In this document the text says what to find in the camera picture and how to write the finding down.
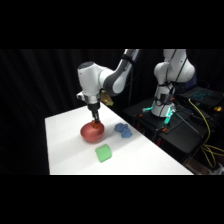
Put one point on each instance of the green block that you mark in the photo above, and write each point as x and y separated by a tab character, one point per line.
103	153

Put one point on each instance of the black curtain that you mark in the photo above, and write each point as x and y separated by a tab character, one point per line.
33	100

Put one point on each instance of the small yellow device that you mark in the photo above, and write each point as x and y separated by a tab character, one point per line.
218	108

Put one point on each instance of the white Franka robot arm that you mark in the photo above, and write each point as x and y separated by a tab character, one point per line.
110	78

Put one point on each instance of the blue crumpled cloth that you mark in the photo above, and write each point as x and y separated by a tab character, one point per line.
123	130

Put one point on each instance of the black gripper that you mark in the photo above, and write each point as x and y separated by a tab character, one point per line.
93	107

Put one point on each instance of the pink bowl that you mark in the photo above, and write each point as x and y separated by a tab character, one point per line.
91	133

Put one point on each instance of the black laptop with lit keyboard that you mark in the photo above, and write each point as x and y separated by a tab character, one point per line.
200	94

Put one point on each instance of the black robot stand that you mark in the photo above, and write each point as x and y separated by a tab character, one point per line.
186	133

